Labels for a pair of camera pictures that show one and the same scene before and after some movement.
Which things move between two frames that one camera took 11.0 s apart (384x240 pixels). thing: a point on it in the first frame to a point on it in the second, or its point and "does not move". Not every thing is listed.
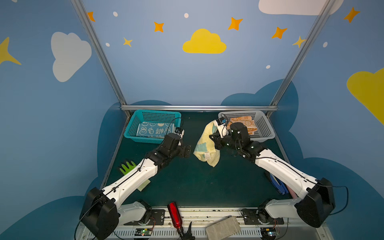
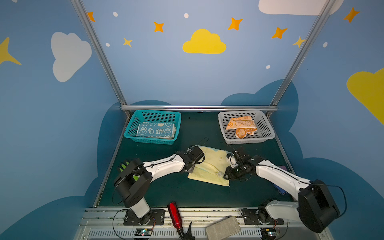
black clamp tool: x=182 y=235 does not move
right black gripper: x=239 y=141 to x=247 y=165
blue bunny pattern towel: x=155 y=129 does not move
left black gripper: x=184 y=150 to x=199 y=154
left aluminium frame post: x=102 y=54 does not move
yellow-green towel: x=206 y=149 to x=212 y=170
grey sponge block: x=223 y=229 does not move
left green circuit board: x=143 y=232 does not move
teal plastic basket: x=141 y=116 does not move
